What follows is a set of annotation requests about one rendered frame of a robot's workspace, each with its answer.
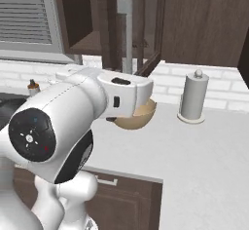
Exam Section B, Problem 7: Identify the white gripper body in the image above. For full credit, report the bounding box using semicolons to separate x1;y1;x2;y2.
131;77;155;117

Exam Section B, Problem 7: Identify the tan round basket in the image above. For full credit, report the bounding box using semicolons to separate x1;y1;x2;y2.
114;98;158;132

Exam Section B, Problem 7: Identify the brown wooden cabinet door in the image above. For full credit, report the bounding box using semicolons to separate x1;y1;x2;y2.
102;0;163;78

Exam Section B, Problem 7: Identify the wide brown cabinet door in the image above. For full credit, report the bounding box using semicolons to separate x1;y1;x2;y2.
160;0;249;68

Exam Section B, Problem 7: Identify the dark brown cabinet side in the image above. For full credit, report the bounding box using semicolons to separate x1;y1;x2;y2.
236;25;249;91

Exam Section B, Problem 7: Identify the white paper towel holder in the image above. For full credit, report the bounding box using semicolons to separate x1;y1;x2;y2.
176;68;210;125

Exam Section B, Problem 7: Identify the brown drawer front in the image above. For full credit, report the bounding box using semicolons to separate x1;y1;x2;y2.
13;166;163;230

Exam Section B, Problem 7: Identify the small brown-capped bottle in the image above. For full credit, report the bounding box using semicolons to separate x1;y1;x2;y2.
26;79;41;97

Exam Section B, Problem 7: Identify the black hob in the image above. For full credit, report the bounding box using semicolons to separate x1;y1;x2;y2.
0;92;29;132

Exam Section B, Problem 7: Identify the grey window blind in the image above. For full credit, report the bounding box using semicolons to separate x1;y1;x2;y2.
0;0;76;64

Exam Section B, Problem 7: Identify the grey cabinet door handle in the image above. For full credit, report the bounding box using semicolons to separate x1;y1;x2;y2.
117;0;134;74

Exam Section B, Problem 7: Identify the grey drawer handle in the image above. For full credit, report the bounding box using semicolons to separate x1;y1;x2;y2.
92;174;119;187

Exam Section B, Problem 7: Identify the brown wooden wall cabinet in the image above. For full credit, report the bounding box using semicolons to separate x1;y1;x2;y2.
53;0;106;57

